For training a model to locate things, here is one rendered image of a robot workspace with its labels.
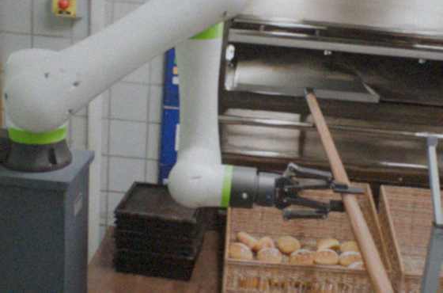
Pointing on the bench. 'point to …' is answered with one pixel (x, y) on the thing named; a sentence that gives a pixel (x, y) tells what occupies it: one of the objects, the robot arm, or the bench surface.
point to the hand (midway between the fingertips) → (346, 197)
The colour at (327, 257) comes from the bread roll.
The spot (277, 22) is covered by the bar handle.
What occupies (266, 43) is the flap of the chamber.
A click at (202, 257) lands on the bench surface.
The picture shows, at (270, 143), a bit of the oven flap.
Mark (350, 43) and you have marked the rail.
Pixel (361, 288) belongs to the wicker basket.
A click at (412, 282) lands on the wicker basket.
